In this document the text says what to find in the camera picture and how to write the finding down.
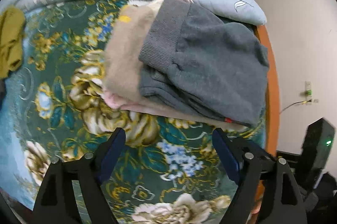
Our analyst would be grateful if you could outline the grey fleece sweatpants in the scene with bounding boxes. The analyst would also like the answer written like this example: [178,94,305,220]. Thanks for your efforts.
[138,0,269,126]

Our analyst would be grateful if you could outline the teal floral bed blanket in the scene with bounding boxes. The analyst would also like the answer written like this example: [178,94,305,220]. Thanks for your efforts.
[0,0,267,224]

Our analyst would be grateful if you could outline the black box green light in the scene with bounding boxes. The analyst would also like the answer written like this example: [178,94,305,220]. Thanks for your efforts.
[298,118,335,188]

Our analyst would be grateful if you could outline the beige pink folded garment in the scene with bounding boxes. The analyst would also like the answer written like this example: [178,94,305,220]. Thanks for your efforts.
[103,0,246,131]

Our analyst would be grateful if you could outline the olive green knit garment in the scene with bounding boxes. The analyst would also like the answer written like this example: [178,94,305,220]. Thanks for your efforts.
[1,6,25,80]

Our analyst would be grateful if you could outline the yellow cable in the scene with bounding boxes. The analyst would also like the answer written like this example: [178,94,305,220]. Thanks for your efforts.
[279,99,313,115]

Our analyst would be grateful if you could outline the white wall socket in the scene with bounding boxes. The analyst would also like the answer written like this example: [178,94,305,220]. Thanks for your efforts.
[304,81,319,105]

